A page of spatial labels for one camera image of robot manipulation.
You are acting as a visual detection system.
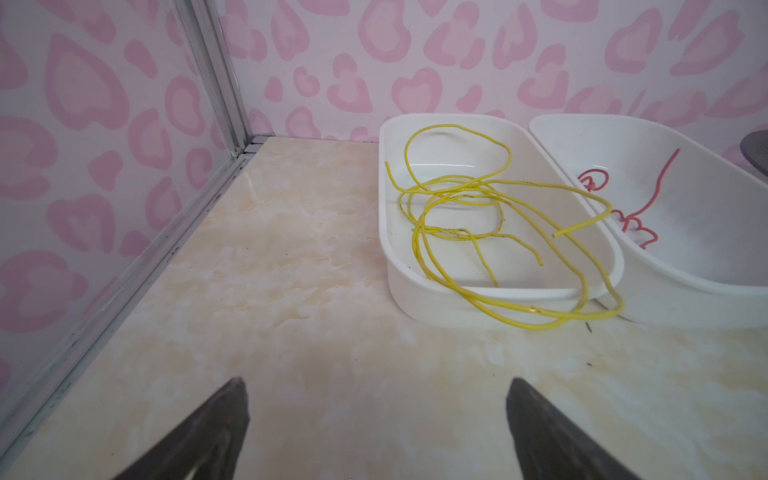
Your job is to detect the white plastic tray left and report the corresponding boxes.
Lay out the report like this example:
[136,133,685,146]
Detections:
[378,114,625,331]

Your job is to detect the white plastic tray right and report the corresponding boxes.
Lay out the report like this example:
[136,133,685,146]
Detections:
[529,114,767,329]

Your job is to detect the dark grey cable spool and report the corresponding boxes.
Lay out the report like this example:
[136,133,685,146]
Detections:
[739,130,768,176]

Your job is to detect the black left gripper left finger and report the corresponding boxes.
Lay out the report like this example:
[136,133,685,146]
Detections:
[116,377,250,479]

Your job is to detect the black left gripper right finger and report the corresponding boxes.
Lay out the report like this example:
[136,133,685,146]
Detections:
[506,377,637,480]

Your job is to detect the red cable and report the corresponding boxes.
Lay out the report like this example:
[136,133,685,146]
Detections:
[577,147,682,251]

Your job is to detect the white plastic tray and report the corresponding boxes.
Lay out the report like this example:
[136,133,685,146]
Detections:
[529,114,767,329]
[378,114,625,331]

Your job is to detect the aluminium frame left post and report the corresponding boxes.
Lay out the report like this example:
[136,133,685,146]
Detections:
[172,0,272,158]

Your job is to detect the yellow cable in tray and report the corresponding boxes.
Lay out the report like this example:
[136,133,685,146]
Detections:
[384,123,545,288]

